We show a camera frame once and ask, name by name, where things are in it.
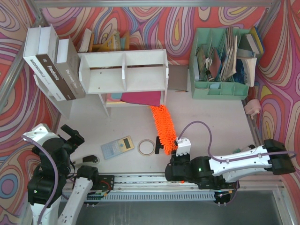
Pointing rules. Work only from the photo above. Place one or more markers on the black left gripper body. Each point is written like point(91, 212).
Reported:
point(71, 136)

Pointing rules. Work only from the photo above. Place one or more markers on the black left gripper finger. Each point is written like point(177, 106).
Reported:
point(69, 147)
point(75, 137)

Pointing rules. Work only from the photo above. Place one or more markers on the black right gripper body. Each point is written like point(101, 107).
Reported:
point(179, 159)

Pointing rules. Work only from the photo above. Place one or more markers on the blue beige scientific calculator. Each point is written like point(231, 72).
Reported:
point(117, 147)

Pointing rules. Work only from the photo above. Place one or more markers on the orange chenille duster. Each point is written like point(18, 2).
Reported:
point(167, 134)

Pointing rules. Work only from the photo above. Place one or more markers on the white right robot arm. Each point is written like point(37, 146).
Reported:
point(223, 172)

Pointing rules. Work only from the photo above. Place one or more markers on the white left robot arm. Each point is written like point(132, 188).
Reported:
point(86, 178)

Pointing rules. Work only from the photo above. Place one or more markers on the white wooden bookshelf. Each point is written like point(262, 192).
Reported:
point(105, 73)

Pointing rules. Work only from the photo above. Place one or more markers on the black T-shaped plastic part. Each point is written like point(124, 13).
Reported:
point(158, 145)

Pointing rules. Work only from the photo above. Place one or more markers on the white masking tape roll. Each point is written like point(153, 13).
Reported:
point(146, 147)

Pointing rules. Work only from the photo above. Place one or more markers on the grey Lonely One book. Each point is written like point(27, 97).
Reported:
point(68, 63)

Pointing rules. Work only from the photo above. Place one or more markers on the coloured paper sheet stack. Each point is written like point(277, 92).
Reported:
point(152, 98)

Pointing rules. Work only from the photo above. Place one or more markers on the pink piggy figurine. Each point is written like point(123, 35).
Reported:
point(252, 108)

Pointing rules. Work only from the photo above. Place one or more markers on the brown Fredonia book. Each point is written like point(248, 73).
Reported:
point(47, 54)

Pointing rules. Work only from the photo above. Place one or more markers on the mint green desk organizer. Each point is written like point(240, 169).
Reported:
point(213, 89)

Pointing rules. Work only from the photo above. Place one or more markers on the grey brown notebook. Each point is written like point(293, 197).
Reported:
point(178, 77)

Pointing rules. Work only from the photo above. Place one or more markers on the leaning books behind shelf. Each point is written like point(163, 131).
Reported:
point(113, 43)

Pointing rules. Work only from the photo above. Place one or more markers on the magazines in green organizer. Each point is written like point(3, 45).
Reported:
point(215, 54)

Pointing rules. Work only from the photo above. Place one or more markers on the white Mademoiselle book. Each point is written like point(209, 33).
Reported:
point(30, 55)

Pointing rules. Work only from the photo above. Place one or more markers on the blue white books at organizer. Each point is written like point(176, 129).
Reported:
point(250, 50)

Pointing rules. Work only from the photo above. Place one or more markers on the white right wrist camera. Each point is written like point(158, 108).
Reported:
point(184, 146)

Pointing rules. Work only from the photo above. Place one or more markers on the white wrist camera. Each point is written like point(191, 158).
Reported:
point(184, 146)
point(39, 134)

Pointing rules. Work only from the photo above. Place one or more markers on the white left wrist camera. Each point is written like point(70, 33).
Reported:
point(39, 134)

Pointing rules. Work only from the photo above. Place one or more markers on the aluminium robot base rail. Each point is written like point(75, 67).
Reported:
point(154, 187)

